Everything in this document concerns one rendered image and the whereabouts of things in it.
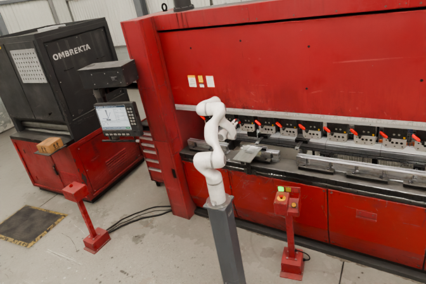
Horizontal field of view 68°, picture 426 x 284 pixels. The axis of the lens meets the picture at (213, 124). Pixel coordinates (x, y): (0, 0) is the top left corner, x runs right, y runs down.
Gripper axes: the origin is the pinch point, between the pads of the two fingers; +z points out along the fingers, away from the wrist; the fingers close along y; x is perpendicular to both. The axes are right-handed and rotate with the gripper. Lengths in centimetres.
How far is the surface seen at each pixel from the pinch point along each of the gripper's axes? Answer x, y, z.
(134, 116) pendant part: -80, 38, -42
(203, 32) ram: -67, -53, 4
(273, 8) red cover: -21, -103, 2
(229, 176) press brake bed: 24, 58, -6
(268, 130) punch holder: 28.1, -10.5, 3.3
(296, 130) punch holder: 47, -28, 3
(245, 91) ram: -8.3, -29.4, 3.9
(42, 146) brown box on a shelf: -169, 148, -70
